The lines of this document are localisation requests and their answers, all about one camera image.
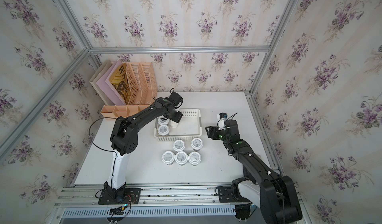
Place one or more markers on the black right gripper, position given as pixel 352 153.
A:
pixel 214 129

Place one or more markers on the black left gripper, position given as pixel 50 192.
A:
pixel 178 118

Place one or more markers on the yogurt cup row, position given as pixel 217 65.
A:
pixel 179 145
pixel 163 121
pixel 181 158
pixel 173 124
pixel 194 158
pixel 163 130
pixel 168 157
pixel 197 144

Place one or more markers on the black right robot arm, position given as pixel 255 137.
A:
pixel 275 195

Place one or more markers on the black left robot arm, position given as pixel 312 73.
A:
pixel 124 137

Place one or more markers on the white plastic basket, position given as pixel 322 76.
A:
pixel 189 127

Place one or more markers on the peach plastic file organizer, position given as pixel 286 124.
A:
pixel 143 87

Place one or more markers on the yellow black patterned book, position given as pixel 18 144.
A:
pixel 118 82

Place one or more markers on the pink folder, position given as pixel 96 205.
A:
pixel 107 89

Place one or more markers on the beige folder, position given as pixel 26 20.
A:
pixel 97 82

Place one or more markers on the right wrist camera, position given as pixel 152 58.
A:
pixel 222 117

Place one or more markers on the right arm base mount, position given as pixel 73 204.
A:
pixel 231 194

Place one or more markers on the aluminium rail frame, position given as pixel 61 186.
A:
pixel 157 201

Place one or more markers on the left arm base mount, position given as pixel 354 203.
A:
pixel 123 195

